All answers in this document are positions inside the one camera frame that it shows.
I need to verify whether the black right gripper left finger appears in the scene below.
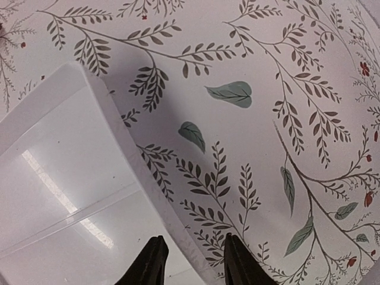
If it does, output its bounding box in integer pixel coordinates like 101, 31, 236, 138
115, 235, 169, 285

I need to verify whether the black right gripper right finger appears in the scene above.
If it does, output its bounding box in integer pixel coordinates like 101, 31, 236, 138
224, 233, 277, 285

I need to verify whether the white plastic compartment tray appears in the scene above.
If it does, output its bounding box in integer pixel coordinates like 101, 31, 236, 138
1, 62, 223, 284

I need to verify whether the floral patterned table mat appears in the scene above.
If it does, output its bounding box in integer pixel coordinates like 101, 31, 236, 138
1, 1, 379, 284

